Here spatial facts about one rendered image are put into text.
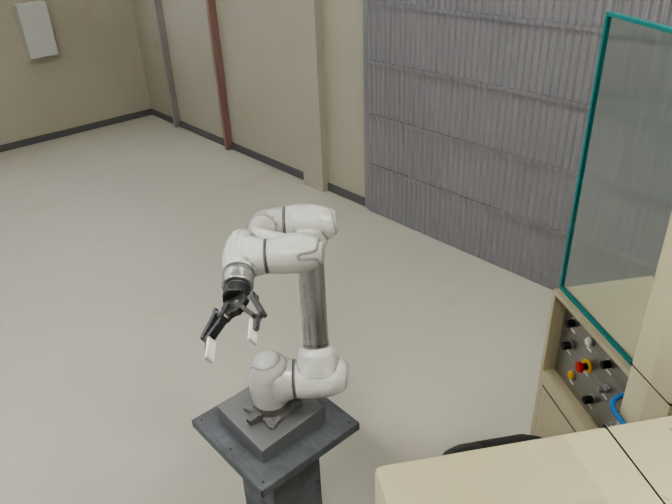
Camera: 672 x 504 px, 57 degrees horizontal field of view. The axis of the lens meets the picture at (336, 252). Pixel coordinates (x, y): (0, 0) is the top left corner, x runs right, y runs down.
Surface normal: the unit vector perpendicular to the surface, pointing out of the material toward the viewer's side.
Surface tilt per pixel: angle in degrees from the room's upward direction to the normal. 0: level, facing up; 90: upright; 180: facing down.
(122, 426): 0
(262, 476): 0
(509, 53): 90
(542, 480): 0
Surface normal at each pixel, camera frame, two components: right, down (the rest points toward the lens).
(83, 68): 0.67, 0.35
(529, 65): -0.74, 0.36
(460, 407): -0.04, -0.87
